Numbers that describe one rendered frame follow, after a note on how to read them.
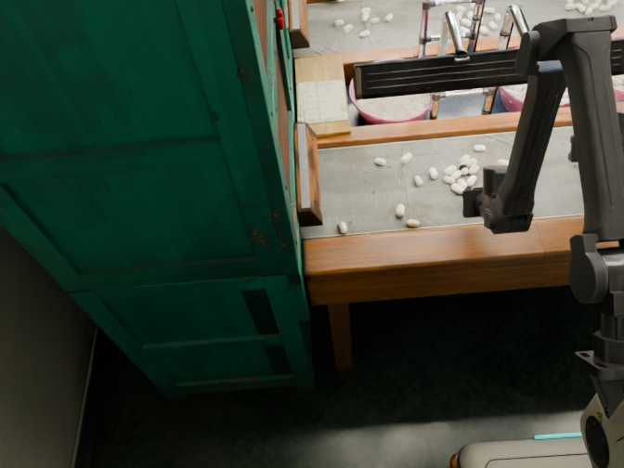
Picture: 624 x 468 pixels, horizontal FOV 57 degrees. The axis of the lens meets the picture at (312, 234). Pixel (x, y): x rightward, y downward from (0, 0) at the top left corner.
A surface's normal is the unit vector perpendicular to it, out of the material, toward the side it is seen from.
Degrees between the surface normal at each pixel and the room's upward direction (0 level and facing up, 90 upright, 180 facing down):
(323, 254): 0
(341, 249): 0
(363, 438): 0
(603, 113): 27
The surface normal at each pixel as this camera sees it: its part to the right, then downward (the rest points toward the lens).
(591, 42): 0.04, -0.11
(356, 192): -0.08, -0.54
